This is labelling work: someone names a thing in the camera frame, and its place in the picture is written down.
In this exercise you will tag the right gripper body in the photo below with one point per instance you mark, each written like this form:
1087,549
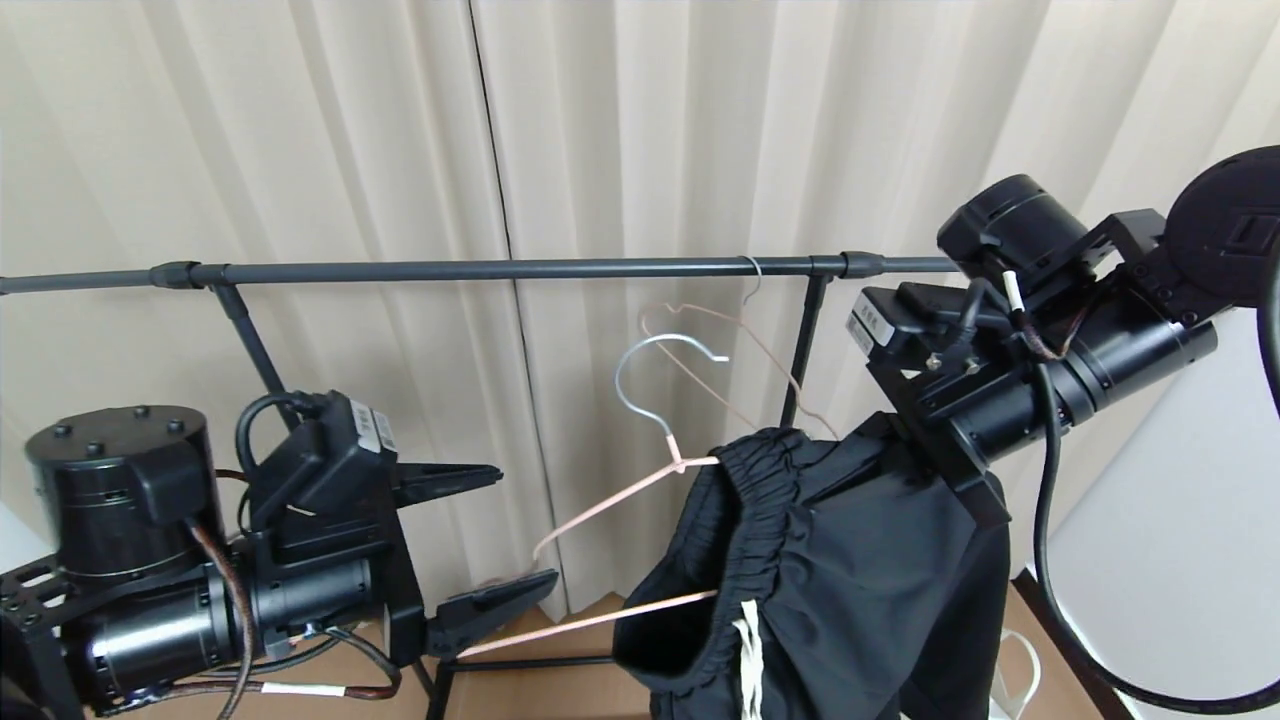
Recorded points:
1130,360

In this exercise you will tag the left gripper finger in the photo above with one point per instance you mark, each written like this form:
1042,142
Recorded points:
480,615
430,482

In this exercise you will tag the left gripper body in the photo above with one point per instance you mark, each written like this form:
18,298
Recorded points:
310,600

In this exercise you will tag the pink clothes hanger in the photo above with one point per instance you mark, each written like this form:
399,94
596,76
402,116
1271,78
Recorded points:
678,462
757,268

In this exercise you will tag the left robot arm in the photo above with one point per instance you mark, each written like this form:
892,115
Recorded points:
120,500

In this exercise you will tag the black clothes rack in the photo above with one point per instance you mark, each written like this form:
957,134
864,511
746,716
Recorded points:
500,269

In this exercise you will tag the white laundry basket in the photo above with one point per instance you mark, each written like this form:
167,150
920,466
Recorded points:
1037,672

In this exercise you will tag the white curtain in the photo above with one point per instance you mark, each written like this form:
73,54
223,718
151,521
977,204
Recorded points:
300,150

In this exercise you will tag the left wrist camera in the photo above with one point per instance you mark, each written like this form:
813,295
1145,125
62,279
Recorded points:
320,460

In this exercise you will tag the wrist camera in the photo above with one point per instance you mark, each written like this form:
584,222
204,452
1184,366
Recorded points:
920,315
320,460

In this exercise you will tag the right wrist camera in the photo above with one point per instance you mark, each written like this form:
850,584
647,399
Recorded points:
920,315

